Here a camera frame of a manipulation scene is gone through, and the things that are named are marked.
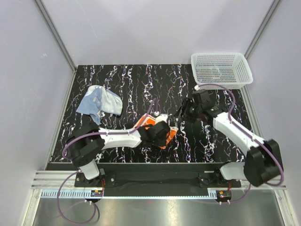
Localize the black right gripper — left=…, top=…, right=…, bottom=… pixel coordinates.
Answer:
left=174, top=97, right=202, bottom=124

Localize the orange and white towel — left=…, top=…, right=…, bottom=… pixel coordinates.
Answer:
left=134, top=114, right=178, bottom=149

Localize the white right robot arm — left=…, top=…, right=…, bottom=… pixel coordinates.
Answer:
left=174, top=89, right=284, bottom=187

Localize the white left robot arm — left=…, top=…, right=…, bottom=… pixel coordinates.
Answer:
left=63, top=121, right=170, bottom=186

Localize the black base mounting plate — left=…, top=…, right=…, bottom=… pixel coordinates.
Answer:
left=75, top=163, right=241, bottom=188

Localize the white plastic basket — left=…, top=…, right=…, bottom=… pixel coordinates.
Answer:
left=191, top=53, right=253, bottom=89

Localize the light blue towel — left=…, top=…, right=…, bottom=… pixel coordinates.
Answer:
left=76, top=85, right=123, bottom=125

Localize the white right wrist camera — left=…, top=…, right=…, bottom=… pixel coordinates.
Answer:
left=194, top=85, right=200, bottom=91

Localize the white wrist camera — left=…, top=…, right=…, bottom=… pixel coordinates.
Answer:
left=154, top=111, right=168, bottom=124
left=194, top=85, right=200, bottom=91

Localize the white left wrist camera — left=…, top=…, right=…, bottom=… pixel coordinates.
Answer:
left=154, top=111, right=168, bottom=124

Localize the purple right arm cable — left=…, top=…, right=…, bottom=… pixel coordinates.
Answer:
left=195, top=83, right=285, bottom=205

